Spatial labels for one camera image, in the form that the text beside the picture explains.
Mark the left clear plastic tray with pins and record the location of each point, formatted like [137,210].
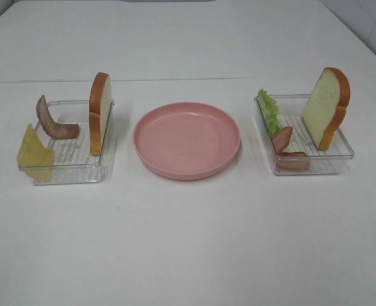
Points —
[73,162]

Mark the green lettuce leaf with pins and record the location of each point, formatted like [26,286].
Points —
[270,111]

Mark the yellow cheese slice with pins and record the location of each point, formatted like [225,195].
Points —
[33,153]

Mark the pink round plate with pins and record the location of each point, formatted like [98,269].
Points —
[186,141]

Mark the clear plastic tray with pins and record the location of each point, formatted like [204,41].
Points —
[322,162]
[73,162]

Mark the bread slice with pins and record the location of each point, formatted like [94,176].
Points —
[326,106]
[99,108]

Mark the right clear plastic tray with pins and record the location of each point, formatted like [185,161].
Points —
[322,162]

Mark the bacon strip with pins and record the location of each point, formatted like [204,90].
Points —
[288,160]
[53,129]

